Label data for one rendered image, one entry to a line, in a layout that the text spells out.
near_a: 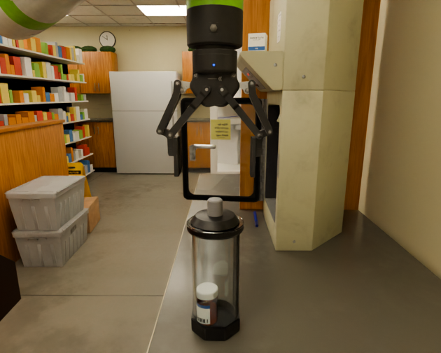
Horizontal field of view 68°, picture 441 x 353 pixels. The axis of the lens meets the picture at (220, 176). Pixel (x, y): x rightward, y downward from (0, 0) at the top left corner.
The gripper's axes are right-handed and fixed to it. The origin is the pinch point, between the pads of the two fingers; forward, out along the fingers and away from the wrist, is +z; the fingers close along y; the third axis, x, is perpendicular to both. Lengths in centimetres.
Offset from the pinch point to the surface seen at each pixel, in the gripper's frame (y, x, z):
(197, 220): 3.1, 2.3, 9.0
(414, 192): -60, -40, 16
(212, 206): 0.4, 1.4, 6.7
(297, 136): -21.8, -33.3, -1.8
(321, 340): -20.7, 4.0, 32.6
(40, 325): 114, -115, 128
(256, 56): -9.7, -33.2, -22.9
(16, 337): 122, -104, 128
